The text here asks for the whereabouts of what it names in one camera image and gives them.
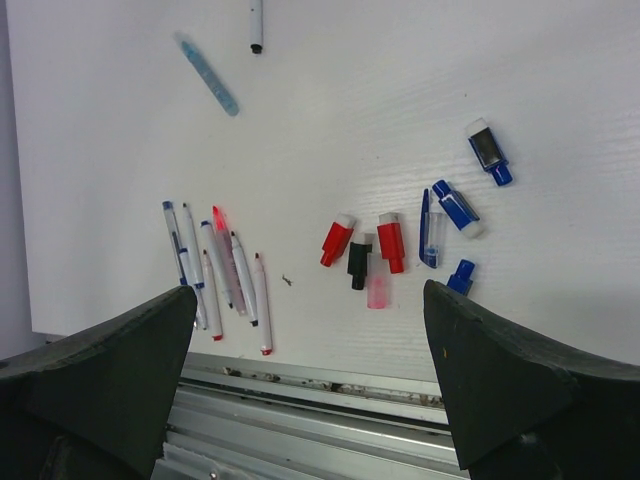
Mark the small red pen cap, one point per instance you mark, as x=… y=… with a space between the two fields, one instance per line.
x=391 y=242

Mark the thin pen black cap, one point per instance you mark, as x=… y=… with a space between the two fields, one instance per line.
x=245 y=279

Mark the blue square pen cap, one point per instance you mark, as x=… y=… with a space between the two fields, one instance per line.
x=488 y=152

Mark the white marker red cap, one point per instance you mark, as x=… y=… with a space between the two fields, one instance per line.
x=264 y=322

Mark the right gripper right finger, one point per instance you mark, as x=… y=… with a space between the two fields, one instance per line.
x=521 y=405

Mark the light blue pen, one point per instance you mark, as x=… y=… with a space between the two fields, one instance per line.
x=208 y=75

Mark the aluminium front rail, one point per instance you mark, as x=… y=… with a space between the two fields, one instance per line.
x=240 y=436

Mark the small blue marker cap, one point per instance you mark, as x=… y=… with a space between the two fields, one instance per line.
x=461 y=280

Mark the small blue pen cap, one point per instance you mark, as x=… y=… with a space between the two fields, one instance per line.
x=459 y=211

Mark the pink translucent pen cap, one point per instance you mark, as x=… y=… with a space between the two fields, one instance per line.
x=377 y=283

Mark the white marker blue cap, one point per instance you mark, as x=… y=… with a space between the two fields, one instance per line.
x=192 y=246

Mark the uncapped white blue marker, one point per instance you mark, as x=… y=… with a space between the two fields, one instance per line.
x=217 y=260

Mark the white marker black cap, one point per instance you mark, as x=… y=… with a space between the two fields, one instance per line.
x=256 y=26

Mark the translucent red pen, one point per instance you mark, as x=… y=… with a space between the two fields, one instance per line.
x=224 y=239

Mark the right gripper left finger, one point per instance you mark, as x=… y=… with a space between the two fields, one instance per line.
x=94 y=405

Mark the small black pen cap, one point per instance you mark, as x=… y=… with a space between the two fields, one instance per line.
x=360 y=248

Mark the blue ballpoint pen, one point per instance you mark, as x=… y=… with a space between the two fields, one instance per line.
x=173 y=231

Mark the thin white red-tipped pen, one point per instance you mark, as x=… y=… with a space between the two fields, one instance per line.
x=211 y=299

